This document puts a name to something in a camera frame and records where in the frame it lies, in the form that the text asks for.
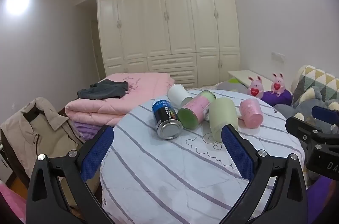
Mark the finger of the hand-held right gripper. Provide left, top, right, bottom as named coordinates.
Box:
left=285, top=116, right=330, bottom=146
left=312, top=105, right=339, bottom=122

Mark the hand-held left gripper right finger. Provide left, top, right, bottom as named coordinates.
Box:
left=220, top=124, right=308, bottom=224

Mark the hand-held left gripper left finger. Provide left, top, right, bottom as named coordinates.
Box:
left=26, top=125, right=115, bottom=224

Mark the light green cup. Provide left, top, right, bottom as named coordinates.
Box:
left=209, top=97, right=239, bottom=141

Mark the pink cup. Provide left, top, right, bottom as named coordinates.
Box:
left=239, top=98, right=264, bottom=128

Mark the white cup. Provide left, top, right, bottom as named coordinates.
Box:
left=167, top=83, right=193, bottom=109

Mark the grey plush toy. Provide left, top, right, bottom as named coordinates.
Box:
left=274, top=86, right=339, bottom=136

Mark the folded purple blanket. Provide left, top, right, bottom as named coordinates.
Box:
left=71, top=120, right=108, bottom=146

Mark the triangle patterned pillow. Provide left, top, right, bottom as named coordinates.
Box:
left=291, top=64, right=339, bottom=108

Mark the purple cushion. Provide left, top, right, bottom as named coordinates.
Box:
left=261, top=89, right=293, bottom=107

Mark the purple cloth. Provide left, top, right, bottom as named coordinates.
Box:
left=305, top=178, right=339, bottom=224

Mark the folded pink quilt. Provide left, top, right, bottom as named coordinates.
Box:
left=65, top=72, right=176, bottom=127

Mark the pink plush bunny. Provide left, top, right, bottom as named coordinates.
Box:
left=247, top=76, right=264, bottom=99
left=270, top=72, right=285, bottom=97

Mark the pink and green canister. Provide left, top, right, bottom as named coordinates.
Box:
left=177, top=90, right=217, bottom=131

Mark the dark grey garment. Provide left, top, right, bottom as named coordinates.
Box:
left=76, top=80, right=129, bottom=101

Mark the beige jacket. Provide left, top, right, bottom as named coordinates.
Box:
left=0, top=96, right=86, bottom=187

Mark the grey cushion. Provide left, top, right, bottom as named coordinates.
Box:
left=214, top=80, right=250, bottom=94

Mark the striped white quilt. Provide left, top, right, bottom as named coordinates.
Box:
left=100, top=88, right=306, bottom=224

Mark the white nightstand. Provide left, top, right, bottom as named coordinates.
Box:
left=227, top=70, right=274, bottom=87

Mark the blue and black can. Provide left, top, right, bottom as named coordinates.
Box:
left=152, top=99, right=183, bottom=140

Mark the pink cloth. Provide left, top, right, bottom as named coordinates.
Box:
left=0, top=178, right=28, bottom=224

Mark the cream wardrobe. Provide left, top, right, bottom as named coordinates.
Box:
left=96, top=0, right=241, bottom=90

